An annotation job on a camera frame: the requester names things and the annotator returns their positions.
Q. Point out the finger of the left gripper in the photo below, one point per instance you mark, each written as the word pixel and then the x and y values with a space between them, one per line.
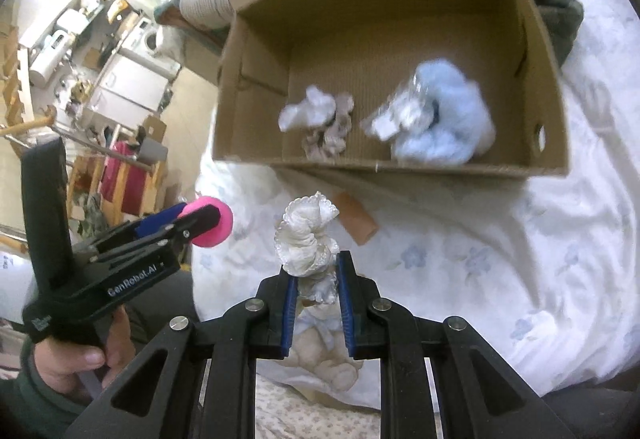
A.
pixel 155 222
pixel 119 242

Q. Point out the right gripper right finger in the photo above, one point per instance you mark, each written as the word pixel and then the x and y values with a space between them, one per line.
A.
pixel 363 335

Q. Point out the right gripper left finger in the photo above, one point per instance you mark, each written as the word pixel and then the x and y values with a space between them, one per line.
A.
pixel 273 335

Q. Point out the pink round soft object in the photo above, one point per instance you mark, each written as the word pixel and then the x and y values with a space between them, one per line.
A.
pixel 209 221

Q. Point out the white lace scrunchie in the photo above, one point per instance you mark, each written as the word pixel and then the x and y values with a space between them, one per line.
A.
pixel 306 251

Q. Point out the beige floral scrunchie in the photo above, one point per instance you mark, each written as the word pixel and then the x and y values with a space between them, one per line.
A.
pixel 326 119

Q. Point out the light blue fluffy plush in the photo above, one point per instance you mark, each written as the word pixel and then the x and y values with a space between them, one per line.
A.
pixel 461 126

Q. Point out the person's left hand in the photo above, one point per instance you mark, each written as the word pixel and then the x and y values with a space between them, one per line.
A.
pixel 59 363

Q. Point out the wooden drying rack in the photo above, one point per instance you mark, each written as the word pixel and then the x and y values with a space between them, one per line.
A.
pixel 129 186

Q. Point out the brown cardboard tube piece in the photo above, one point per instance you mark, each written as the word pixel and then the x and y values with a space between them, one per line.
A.
pixel 356 221

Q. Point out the dark green sleeve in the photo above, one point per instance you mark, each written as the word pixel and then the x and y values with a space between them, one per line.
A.
pixel 30 408

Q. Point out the white kitchen cabinet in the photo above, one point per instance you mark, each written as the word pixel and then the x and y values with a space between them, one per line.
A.
pixel 127 92

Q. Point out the white washing machine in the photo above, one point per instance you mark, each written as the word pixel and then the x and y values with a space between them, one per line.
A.
pixel 140 43

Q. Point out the white floral bed sheet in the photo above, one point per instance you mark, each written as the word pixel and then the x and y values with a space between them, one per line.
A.
pixel 546 269

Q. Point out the brown cardboard box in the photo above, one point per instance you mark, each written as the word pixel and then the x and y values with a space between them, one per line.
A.
pixel 276 49

